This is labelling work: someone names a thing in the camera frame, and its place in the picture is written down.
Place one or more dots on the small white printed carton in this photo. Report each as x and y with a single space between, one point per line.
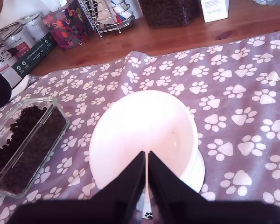
214 10

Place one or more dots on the plain silver cat food tin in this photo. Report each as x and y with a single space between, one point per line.
35 25

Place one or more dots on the cat food tin pink label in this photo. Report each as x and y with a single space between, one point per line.
7 51

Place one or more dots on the white paper sheet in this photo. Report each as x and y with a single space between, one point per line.
19 87

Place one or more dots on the clear lidded kibble jar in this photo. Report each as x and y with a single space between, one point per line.
168 12

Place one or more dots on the floral tissue box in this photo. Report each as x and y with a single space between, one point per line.
65 28

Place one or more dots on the white ceramic cat bowl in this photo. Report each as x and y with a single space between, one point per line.
140 126

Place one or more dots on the purple paw print cloth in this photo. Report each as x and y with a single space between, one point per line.
224 93

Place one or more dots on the dark green printed box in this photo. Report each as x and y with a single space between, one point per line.
35 56

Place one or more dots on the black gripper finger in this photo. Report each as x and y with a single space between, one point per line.
168 186
126 184

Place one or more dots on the rectangular glass dish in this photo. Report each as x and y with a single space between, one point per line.
60 116

